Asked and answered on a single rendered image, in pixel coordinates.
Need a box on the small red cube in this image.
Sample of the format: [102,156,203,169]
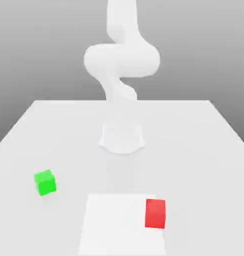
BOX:
[144,198,167,230]

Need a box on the small green cube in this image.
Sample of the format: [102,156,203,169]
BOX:
[33,169,57,197]

